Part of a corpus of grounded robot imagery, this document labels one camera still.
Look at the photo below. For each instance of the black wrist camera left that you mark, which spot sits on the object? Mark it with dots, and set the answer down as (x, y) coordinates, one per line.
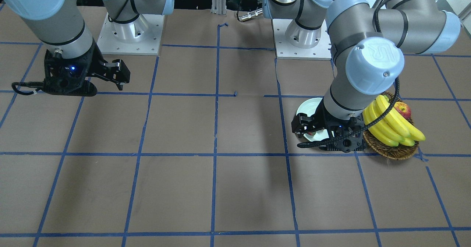
(302, 124)

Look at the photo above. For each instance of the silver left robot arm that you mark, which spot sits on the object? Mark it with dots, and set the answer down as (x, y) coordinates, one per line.
(367, 50)

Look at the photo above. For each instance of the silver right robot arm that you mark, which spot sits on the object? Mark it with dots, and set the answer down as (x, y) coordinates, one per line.
(72, 53)

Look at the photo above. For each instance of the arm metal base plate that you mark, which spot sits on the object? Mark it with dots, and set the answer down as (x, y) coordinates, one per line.
(141, 37)
(294, 42)

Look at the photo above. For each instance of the red yellow apple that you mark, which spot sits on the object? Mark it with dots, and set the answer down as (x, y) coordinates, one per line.
(403, 109)

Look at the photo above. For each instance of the pale green plate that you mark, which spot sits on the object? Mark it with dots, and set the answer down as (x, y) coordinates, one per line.
(309, 107)

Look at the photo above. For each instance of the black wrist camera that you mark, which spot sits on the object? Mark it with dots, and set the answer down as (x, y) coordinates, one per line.
(116, 72)
(302, 124)

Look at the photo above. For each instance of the yellow banana bunch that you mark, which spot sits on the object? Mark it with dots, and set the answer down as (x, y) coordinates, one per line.
(392, 130)

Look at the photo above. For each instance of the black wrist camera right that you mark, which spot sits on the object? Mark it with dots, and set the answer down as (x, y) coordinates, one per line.
(116, 72)

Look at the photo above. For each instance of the woven wicker basket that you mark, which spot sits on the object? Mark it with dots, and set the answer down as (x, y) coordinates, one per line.
(396, 153)

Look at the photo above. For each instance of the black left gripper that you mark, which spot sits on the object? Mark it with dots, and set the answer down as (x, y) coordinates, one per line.
(321, 120)

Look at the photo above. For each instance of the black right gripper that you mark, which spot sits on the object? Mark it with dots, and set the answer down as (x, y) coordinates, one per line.
(96, 65)

